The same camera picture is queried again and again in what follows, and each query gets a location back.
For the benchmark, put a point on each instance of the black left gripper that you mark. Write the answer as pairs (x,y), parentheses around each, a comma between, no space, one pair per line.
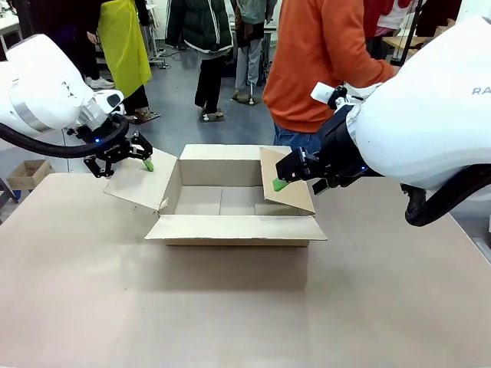
(109,143)

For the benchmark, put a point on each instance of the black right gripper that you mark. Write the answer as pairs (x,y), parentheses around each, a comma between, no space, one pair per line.
(337,153)

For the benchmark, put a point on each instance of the large brown cardboard box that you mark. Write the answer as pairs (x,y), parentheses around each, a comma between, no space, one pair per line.
(230,230)

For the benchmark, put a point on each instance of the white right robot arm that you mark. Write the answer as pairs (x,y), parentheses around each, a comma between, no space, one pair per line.
(422,115)

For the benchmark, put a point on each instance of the person's left forearm orange sleeve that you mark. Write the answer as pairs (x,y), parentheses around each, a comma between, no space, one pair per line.
(381,69)

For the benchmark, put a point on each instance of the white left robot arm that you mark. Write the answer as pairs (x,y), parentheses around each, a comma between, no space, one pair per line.
(38,84)

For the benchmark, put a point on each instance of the small open cardboard box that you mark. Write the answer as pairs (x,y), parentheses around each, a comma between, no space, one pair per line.
(28,174)

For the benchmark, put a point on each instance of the dark floor marker plate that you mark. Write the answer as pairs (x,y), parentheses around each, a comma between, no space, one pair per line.
(147,117)
(213,119)

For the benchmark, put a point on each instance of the person in yellow apron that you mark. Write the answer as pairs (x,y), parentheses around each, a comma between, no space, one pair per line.
(122,46)

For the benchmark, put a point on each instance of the person in orange hoodie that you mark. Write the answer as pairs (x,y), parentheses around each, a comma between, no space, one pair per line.
(314,57)

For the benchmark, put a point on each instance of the person in black clothes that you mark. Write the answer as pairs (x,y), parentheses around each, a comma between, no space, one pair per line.
(76,38)

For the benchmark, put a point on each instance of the person in grey jacket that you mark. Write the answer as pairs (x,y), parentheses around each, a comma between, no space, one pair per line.
(247,61)

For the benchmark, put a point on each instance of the person in dark striped jacket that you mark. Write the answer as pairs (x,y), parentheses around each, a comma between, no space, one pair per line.
(203,27)

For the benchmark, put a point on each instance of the wooden background table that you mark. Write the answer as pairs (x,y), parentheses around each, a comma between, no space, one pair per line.
(395,42)

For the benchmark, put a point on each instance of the person in red top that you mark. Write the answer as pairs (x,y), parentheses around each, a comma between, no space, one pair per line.
(374,15)

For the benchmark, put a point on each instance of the black slanted pole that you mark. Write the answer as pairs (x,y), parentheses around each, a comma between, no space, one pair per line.
(412,34)

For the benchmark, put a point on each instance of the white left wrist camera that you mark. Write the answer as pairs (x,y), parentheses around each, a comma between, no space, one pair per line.
(111,100)

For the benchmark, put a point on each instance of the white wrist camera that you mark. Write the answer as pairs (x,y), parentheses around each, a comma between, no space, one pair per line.
(111,100)
(322,92)

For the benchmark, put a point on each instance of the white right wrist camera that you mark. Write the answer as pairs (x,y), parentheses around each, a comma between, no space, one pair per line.
(322,92)

